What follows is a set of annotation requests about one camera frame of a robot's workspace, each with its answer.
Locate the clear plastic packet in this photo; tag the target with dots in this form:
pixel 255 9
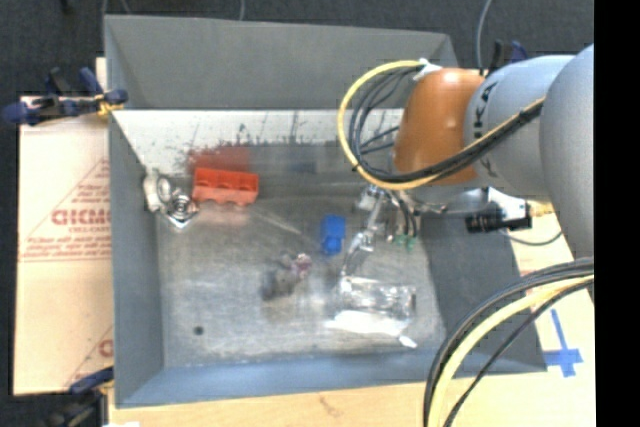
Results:
pixel 375 302

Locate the shiny metal object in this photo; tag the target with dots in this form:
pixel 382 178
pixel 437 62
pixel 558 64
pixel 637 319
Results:
pixel 181 210

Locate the orange-red toy brick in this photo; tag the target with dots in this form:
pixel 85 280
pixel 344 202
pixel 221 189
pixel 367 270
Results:
pixel 225 187

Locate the grey metal bin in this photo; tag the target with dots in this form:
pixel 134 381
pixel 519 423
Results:
pixel 225 315

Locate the black cylinder on white bracket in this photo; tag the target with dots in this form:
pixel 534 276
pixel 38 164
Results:
pixel 492 220

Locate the grey toy animal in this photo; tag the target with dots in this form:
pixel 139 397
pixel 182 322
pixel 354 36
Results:
pixel 282 280

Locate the brown cardboard board red print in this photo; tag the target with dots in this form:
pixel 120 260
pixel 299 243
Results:
pixel 60 305

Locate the blue block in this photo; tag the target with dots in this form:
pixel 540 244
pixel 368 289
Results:
pixel 332 235

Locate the white plastic object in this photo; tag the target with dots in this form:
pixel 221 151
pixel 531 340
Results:
pixel 154 192

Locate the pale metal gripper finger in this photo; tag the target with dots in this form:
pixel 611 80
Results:
pixel 350 252
pixel 362 254

